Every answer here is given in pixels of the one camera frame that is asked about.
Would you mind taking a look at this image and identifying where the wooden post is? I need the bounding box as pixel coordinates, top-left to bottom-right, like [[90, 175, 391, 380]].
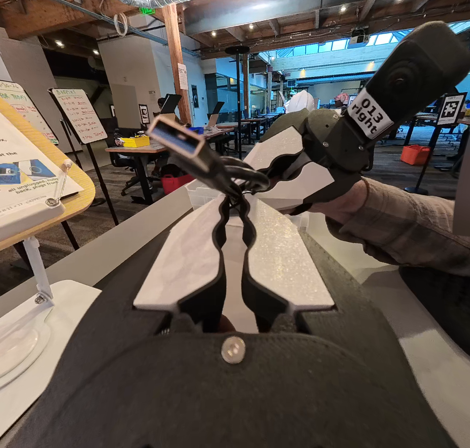
[[162, 3, 194, 125]]

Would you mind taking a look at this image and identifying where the orange bin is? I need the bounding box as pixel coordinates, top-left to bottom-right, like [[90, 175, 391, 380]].
[[400, 145, 431, 166]]

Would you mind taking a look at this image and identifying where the person's right hand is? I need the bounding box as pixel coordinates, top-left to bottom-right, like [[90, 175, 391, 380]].
[[310, 177, 369, 226]]

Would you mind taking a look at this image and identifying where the whiteboard with green writing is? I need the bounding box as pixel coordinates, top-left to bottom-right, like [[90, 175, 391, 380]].
[[0, 81, 59, 145]]

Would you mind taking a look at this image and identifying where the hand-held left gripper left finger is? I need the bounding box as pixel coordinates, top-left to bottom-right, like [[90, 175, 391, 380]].
[[132, 194, 228, 334]]

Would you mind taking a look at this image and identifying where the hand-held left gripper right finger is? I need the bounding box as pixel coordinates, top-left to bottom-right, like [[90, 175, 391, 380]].
[[240, 196, 336, 334]]

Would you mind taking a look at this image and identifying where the red floor bin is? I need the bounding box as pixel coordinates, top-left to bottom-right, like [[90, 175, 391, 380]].
[[160, 173, 194, 195]]

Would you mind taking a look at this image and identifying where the clear plastic bin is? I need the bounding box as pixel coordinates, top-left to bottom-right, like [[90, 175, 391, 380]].
[[185, 178, 310, 232]]

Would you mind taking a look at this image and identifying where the white hard hat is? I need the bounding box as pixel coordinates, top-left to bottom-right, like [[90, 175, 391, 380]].
[[286, 90, 316, 113]]

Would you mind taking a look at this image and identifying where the wooden desk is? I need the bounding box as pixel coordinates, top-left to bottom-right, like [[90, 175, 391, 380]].
[[105, 141, 169, 205]]

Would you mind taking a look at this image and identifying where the black usb cable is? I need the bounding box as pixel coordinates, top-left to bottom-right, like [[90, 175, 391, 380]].
[[147, 114, 272, 217]]

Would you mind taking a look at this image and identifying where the whiteboard with red writing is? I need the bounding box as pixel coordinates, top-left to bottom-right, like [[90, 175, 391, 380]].
[[49, 88, 108, 145]]

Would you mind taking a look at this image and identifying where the white stand base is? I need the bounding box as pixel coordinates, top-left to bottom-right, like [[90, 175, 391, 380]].
[[0, 279, 102, 437]]

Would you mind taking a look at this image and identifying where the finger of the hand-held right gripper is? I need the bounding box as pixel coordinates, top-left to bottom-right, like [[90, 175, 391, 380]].
[[242, 125, 305, 178], [253, 161, 336, 211]]

